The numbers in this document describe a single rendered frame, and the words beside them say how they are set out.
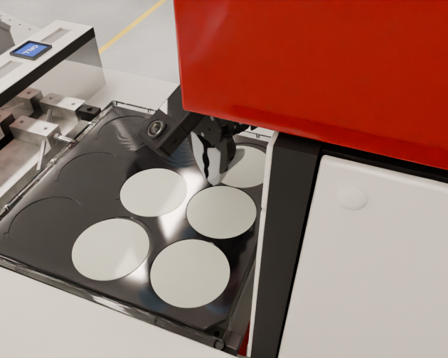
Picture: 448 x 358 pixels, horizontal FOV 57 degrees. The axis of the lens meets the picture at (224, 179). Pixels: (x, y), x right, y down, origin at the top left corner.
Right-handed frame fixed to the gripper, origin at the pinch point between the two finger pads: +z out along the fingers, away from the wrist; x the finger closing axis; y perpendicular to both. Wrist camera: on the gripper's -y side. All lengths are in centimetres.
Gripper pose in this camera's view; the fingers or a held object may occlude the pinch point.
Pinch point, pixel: (209, 180)
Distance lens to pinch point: 61.9
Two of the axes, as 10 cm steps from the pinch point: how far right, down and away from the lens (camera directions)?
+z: 0.0, 7.1, 7.0
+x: -6.7, -5.2, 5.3
